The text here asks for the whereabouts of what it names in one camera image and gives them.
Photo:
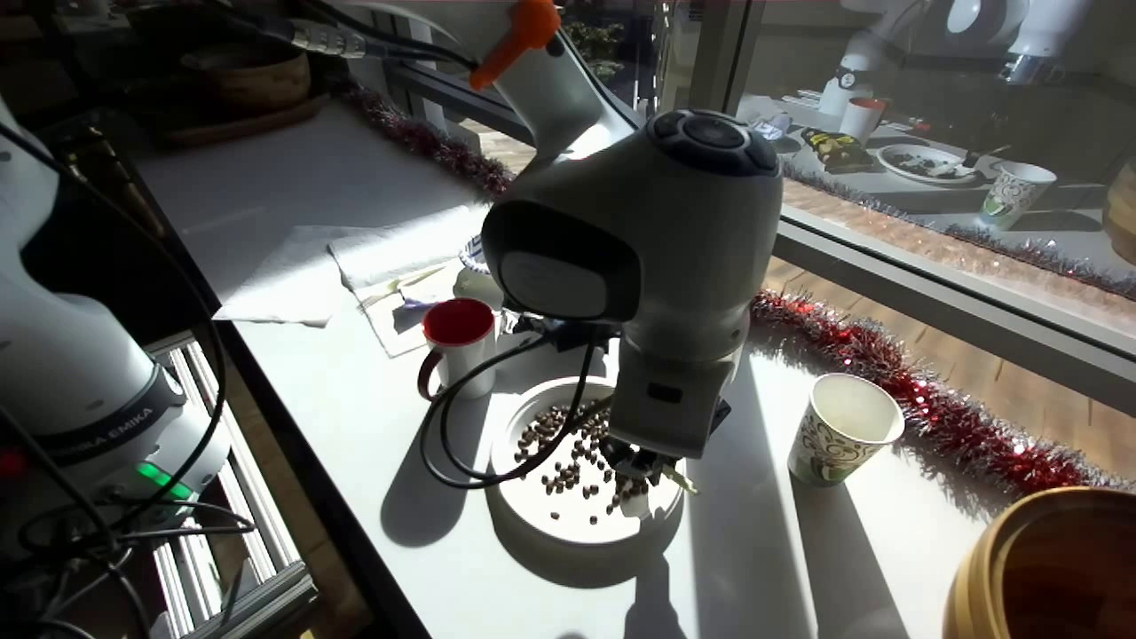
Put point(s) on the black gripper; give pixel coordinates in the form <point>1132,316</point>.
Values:
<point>647,451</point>

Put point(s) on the brown coffee beans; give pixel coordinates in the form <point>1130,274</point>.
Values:
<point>568,475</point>

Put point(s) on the white bowl of beans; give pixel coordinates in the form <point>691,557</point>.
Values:
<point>554,527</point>

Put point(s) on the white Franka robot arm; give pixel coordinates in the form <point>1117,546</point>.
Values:
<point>661,236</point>

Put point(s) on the patterned paper cup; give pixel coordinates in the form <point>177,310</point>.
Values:
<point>836,444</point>

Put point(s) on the large wooden bowl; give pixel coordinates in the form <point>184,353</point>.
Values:
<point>1040,570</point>

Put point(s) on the white mug red inside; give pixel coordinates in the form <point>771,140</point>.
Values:
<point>464,342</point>

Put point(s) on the red silver tinsel garland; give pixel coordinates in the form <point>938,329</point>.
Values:
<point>900,377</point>

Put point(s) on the small dark object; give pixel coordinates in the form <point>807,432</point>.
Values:
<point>404,316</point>

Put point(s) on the slim grey utensil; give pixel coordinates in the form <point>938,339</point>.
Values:
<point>408,286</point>

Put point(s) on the white paper sheet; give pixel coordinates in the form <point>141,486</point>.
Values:
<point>376,273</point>

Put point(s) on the orange plastic clamp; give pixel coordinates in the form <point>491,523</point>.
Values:
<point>517,37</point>

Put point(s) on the woven basket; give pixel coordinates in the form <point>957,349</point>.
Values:
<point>252,82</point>

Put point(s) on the aluminium rail frame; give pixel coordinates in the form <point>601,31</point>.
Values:
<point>248,510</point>

